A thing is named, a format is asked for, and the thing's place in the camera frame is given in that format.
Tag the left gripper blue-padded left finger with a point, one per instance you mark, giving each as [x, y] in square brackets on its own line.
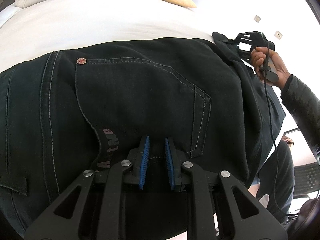
[92, 206]

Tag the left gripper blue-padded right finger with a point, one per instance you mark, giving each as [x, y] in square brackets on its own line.
[219, 206]

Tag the black denim pants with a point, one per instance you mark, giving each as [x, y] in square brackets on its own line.
[69, 110]

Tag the person's right hand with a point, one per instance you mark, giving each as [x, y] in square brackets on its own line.
[261, 56]

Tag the person's legs in black trousers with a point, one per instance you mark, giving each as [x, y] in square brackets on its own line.
[277, 180]

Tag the black mesh chair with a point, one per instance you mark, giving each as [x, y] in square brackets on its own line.
[306, 167]

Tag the wall switch plate far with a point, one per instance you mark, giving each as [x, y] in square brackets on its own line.
[257, 19]

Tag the wall switch plate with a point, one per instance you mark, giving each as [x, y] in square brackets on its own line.
[278, 35]
[257, 19]

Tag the wall switch plate near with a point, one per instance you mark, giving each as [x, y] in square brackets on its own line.
[278, 35]

